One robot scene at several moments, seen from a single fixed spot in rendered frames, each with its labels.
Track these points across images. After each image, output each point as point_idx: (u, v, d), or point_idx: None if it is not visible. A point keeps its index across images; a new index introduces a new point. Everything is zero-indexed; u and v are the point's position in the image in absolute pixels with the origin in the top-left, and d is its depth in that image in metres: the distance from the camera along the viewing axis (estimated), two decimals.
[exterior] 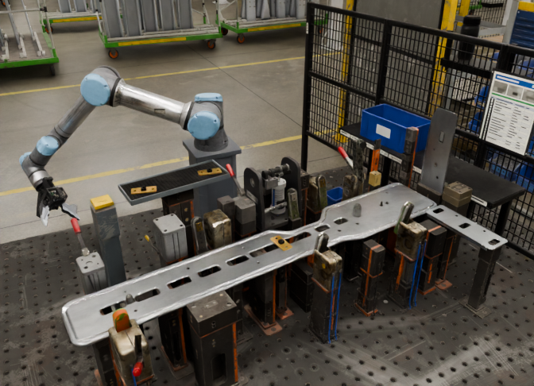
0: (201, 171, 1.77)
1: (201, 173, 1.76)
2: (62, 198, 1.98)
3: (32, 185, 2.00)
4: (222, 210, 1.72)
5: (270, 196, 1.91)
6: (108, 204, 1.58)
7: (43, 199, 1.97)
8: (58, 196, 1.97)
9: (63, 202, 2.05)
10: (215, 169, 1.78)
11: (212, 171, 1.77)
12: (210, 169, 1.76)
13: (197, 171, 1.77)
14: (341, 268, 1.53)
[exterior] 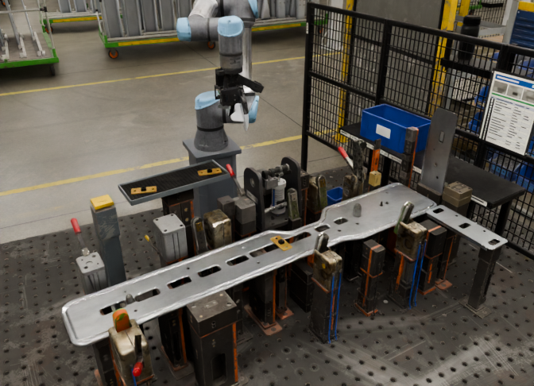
0: (201, 171, 1.77)
1: (201, 173, 1.76)
2: (222, 104, 1.61)
3: None
4: (222, 210, 1.72)
5: (270, 196, 1.91)
6: (108, 204, 1.58)
7: None
8: (220, 99, 1.61)
9: (242, 98, 1.59)
10: (215, 169, 1.78)
11: (212, 171, 1.77)
12: (210, 169, 1.76)
13: (197, 171, 1.77)
14: (341, 268, 1.53)
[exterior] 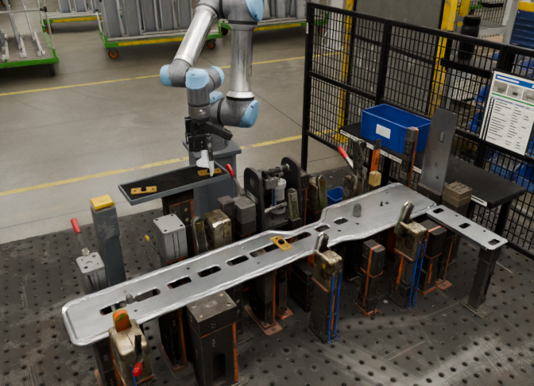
0: (201, 171, 1.77)
1: (201, 173, 1.76)
2: None
3: None
4: (222, 210, 1.72)
5: (270, 196, 1.91)
6: (108, 204, 1.58)
7: None
8: (189, 145, 1.70)
9: (208, 146, 1.66)
10: (215, 169, 1.78)
11: None
12: None
13: (197, 171, 1.77)
14: (341, 268, 1.53)
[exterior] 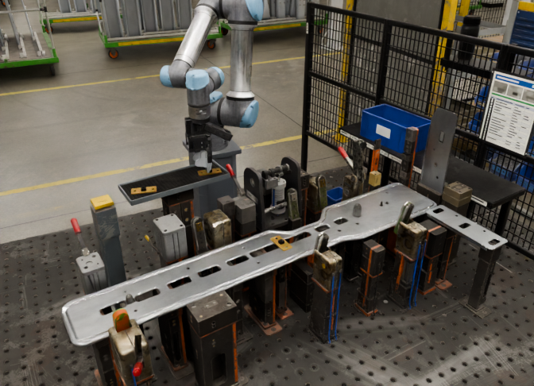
0: (201, 171, 1.77)
1: (201, 173, 1.76)
2: None
3: None
4: (222, 210, 1.72)
5: (270, 196, 1.91)
6: (108, 204, 1.58)
7: None
8: (189, 145, 1.70)
9: (208, 151, 1.68)
10: (215, 169, 1.78)
11: (212, 171, 1.77)
12: (210, 169, 1.76)
13: (197, 171, 1.77)
14: (341, 268, 1.53)
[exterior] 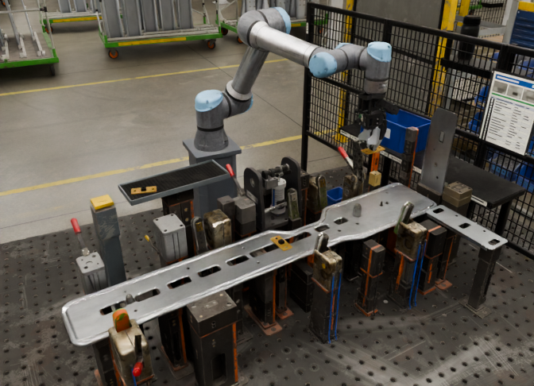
0: (365, 149, 1.70)
1: (367, 152, 1.69)
2: (363, 128, 1.62)
3: None
4: (222, 210, 1.72)
5: (270, 196, 1.91)
6: (108, 204, 1.58)
7: None
8: (361, 123, 1.62)
9: (384, 127, 1.62)
10: (377, 147, 1.72)
11: (375, 148, 1.71)
12: None
13: (361, 150, 1.70)
14: (341, 268, 1.53)
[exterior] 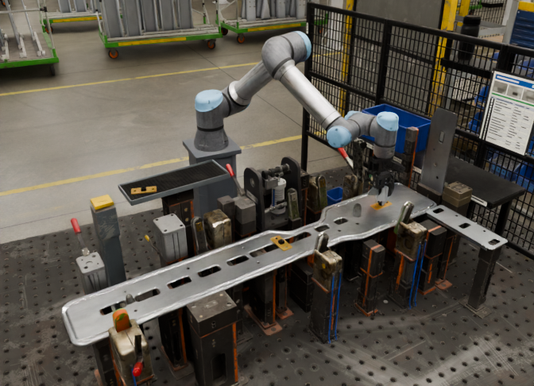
0: (373, 205, 1.87)
1: (376, 207, 1.86)
2: (373, 187, 1.79)
3: None
4: (222, 210, 1.72)
5: (270, 196, 1.91)
6: (108, 204, 1.58)
7: None
8: (371, 183, 1.79)
9: (392, 186, 1.78)
10: None
11: (383, 203, 1.88)
12: None
13: (370, 206, 1.87)
14: (341, 268, 1.53)
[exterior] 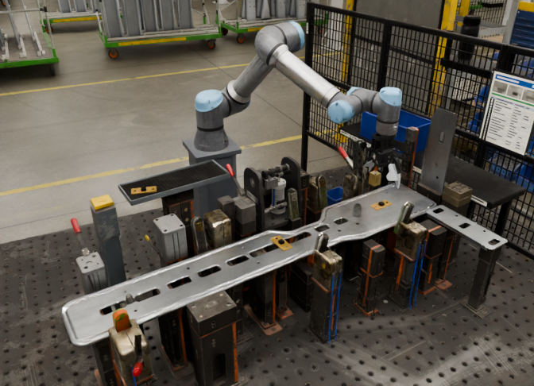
0: (373, 205, 1.87)
1: (376, 207, 1.86)
2: (376, 165, 1.74)
3: None
4: (222, 210, 1.72)
5: (270, 196, 1.91)
6: (108, 204, 1.58)
7: None
8: (373, 161, 1.74)
9: (396, 160, 1.73)
10: (384, 202, 1.89)
11: (383, 203, 1.88)
12: (383, 202, 1.87)
13: (370, 206, 1.87)
14: (341, 268, 1.53)
